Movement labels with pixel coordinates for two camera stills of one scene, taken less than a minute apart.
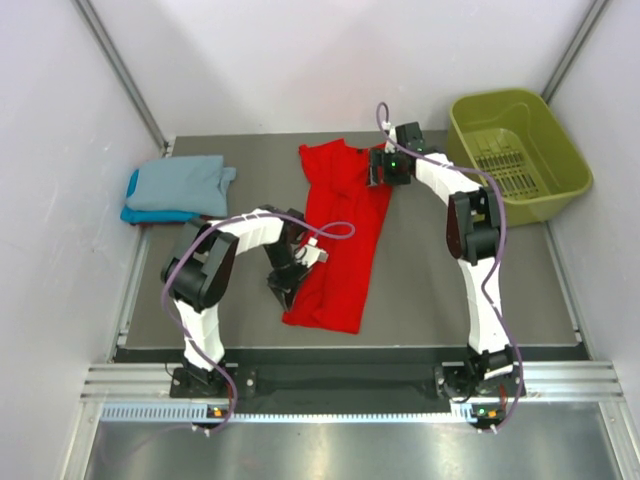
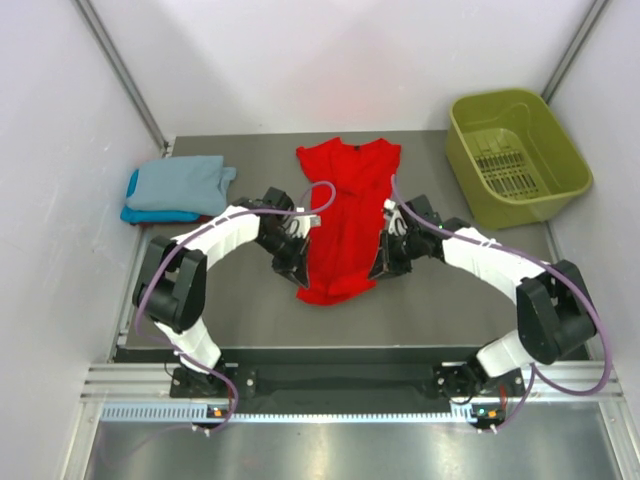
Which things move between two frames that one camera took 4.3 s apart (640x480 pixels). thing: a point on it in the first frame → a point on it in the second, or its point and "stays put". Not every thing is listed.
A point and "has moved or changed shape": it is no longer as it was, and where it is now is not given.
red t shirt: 346,213 has moved or changed shape
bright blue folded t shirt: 133,216 stays put
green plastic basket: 515,139 stays put
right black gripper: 378,158 → 387,265
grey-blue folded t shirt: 195,184 stays put
